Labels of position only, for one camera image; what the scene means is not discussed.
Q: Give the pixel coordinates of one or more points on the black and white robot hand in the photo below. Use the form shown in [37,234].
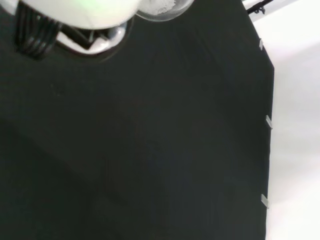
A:
[82,11]

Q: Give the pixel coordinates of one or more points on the black bench cloth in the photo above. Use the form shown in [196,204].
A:
[150,137]

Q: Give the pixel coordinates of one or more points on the black tripod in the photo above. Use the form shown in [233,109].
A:
[256,7]

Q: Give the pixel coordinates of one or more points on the clear cloth clip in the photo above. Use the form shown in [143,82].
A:
[269,122]
[260,44]
[264,201]

